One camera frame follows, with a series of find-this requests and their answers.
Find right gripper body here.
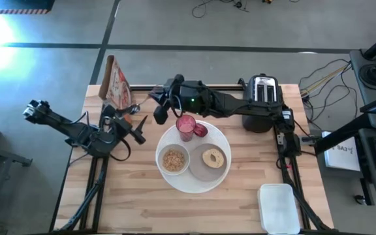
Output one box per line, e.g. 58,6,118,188
157,74,186,117

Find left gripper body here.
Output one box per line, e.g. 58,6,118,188
102,104,138,142

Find white ceramic bowl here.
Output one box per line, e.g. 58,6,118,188
157,144,191,176

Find red plastic cup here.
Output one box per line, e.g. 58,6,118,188
175,114,197,142

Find orange cereal box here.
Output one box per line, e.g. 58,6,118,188
98,54,133,110

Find red apple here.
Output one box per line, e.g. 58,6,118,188
193,123,209,138

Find round white woven placemat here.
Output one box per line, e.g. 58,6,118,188
155,119,232,195

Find beige round plate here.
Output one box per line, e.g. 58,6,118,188
188,143,228,183

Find toasted bagel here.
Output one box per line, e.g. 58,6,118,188
202,148,225,169

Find white plastic container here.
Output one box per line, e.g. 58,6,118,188
257,183,302,235

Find brown cereal flakes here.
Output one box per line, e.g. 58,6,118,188
162,149,186,172

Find black two-slot toaster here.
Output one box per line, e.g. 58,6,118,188
242,73,284,133

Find yellow black hazard strip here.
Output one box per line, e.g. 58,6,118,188
0,8,51,15

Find black desk support beam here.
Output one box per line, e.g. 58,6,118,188
314,112,371,155

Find white paper sheet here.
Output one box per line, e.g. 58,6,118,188
322,130,361,172

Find dark grey desk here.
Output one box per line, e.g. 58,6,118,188
349,48,376,105

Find black desk leg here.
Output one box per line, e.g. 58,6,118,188
353,169,376,206

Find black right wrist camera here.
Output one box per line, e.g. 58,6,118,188
153,104,170,126

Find black aluminium rig frame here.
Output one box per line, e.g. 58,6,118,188
49,78,337,234

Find black floor cable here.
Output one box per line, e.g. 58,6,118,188
191,0,251,19

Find cable bundle by desk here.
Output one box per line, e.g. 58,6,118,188
298,57,359,122

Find coiled black cable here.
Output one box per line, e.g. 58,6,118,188
357,63,376,88

